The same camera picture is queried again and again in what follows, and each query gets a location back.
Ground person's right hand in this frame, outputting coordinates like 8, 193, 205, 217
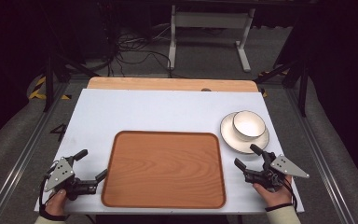
252, 175, 294, 208

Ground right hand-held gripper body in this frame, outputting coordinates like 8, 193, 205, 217
242, 150, 310, 193

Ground wooden tray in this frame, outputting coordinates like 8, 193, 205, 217
101, 130, 227, 210

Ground black floor cables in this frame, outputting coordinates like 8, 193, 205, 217
104, 26, 189, 79

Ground white plate with dark rim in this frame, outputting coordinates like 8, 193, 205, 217
219, 111, 270, 155

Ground white board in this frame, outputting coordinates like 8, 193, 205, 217
34, 88, 306, 216

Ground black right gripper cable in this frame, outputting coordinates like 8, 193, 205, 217
280, 176, 299, 213

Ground white bowl with dark rim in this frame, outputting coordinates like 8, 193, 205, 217
232, 109, 267, 142

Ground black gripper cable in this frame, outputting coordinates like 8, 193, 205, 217
37, 161, 70, 222
280, 176, 299, 213

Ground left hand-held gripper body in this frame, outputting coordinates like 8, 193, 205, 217
43, 155, 100, 202

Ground aluminium rail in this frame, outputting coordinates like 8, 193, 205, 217
0, 81, 73, 224
282, 88, 356, 224

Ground yellow black hazard tape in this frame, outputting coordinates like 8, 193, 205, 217
258, 70, 291, 99
27, 76, 73, 102

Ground person's left hand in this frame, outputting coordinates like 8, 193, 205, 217
44, 188, 70, 217

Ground white metal stand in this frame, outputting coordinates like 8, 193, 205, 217
166, 4, 257, 74

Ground black metal stand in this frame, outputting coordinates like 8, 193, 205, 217
40, 0, 101, 114
254, 52, 312, 119

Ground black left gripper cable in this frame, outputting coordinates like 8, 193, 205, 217
37, 161, 70, 222

